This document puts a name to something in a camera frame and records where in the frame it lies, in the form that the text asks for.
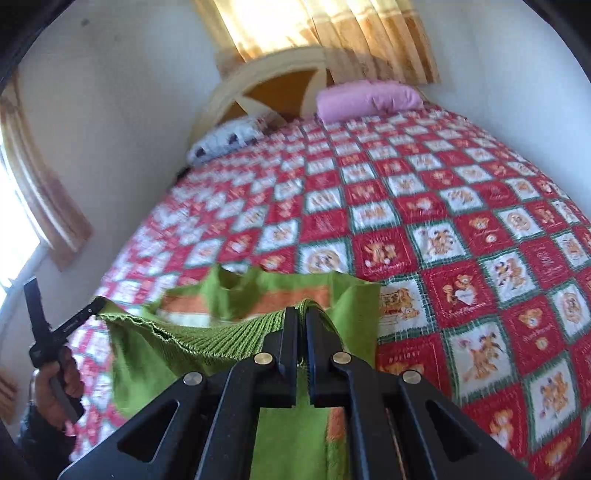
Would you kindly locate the red patchwork bear bedspread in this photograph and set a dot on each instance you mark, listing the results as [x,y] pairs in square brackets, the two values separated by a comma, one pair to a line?
[429,244]

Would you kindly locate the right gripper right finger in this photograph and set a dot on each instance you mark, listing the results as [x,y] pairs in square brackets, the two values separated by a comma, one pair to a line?
[398,426]

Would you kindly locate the green orange striped sweater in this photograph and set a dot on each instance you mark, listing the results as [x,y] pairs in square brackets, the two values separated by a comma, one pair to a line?
[286,438]

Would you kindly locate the pink folded blanket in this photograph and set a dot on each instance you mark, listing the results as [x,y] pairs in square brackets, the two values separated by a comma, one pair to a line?
[366,98]

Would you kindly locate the bright side window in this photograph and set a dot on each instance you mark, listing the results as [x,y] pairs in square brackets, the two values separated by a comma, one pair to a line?
[21,247]

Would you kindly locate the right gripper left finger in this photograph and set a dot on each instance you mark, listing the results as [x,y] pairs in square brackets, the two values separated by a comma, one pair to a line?
[201,427]

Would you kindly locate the cream wooden headboard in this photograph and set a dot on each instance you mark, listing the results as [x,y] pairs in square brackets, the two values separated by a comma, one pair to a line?
[282,86]

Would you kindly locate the person's left forearm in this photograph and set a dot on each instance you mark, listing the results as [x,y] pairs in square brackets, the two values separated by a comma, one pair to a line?
[46,446]

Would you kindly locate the orange curtain behind headboard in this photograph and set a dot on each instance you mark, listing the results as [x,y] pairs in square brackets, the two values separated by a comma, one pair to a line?
[361,39]

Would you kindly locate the orange side window curtain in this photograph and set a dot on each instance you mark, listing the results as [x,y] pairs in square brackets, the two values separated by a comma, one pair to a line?
[57,219]

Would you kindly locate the white black patterned pillow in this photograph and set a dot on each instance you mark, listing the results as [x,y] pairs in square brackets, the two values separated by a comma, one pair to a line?
[226,138]

